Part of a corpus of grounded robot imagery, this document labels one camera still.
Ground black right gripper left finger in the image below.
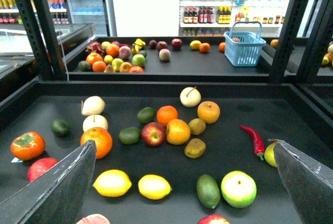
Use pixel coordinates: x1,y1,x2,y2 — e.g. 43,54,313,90
1,140,97,223

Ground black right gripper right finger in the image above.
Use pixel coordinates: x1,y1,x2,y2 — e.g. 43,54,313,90
273,140,332,223

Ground yellow lemon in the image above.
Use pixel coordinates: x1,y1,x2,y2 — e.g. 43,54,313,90
138,174,172,200
190,40,201,50
93,169,132,197

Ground black near shelf tray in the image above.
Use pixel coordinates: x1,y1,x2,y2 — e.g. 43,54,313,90
1,82,332,223

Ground red apple left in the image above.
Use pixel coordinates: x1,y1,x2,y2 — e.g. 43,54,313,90
27,157,58,182

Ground pink peach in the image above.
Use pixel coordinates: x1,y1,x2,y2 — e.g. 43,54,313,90
76,214,110,224

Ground yellow green pear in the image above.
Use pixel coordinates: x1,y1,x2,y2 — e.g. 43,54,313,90
264,139,279,168

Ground orange persimmon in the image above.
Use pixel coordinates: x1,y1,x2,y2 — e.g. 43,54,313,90
10,131,46,161

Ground red chili pepper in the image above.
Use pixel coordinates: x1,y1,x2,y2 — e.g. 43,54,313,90
240,125,265,161

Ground dark green lime left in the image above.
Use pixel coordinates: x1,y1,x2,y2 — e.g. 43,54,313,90
50,118,70,137

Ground green apple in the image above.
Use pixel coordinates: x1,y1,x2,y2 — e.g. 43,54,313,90
221,170,257,208
132,54,146,68

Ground large orange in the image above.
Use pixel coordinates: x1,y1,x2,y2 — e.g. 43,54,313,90
80,127,113,160

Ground white pear lower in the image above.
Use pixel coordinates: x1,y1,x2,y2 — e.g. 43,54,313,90
83,114,108,131

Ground green lime middle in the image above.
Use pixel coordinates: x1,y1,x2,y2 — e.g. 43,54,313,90
118,127,141,145

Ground white pear upper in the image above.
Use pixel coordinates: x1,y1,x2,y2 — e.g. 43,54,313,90
81,96,106,116

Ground green avocado front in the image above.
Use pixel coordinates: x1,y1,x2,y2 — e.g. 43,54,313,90
196,174,221,209

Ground red yellow apple front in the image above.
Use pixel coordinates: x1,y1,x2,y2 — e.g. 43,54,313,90
197,214,230,224

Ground red apple centre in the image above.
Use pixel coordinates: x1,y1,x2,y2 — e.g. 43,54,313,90
141,122,167,147

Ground brown kiwi lower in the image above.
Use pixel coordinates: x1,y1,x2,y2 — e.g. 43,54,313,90
184,138,206,159

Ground brown kiwi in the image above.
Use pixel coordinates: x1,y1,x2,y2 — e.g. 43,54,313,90
188,118,206,136
184,138,206,159

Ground green lime upper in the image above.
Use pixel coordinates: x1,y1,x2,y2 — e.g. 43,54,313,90
137,107,156,124

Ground golden orange apple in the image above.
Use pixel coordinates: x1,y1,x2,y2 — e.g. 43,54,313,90
197,101,221,124

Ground brown kiwi upper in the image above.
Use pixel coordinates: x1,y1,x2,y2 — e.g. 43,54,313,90
188,118,206,136

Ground far avocado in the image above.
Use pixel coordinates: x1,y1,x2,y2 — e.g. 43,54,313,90
78,60,92,72

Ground small orange tangerine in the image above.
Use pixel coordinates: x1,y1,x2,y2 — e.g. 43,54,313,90
157,106,178,127

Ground yellow orange fruit centre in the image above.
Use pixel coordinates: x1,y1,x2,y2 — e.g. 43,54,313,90
166,119,190,146

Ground white round pear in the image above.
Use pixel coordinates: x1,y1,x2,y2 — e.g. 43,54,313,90
180,87,201,108

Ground blue plastic basket far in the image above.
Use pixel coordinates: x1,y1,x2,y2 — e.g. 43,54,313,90
224,21,266,67

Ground far dragon fruit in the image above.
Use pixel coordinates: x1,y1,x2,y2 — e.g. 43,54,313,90
85,41,105,55

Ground far green apple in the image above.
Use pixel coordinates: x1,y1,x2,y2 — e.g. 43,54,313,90
132,54,146,68

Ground far orange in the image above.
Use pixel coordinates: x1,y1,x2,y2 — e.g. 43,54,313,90
199,43,210,54

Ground far bananas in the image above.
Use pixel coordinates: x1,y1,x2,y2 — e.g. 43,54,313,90
132,38,146,55

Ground far peach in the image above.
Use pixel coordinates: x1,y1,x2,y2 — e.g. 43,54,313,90
159,48,171,62

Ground far dark red apple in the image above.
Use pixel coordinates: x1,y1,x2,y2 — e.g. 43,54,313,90
156,41,168,51

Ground glass door fridge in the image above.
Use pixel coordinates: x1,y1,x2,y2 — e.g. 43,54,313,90
59,0,118,37

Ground black shelf post right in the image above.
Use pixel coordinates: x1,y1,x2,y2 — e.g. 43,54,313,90
268,0,309,83

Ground black shelf post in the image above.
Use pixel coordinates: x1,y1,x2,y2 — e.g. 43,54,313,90
15,0,67,81
268,0,309,83

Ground black shelf post left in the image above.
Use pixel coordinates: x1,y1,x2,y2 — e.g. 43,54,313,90
15,0,67,81

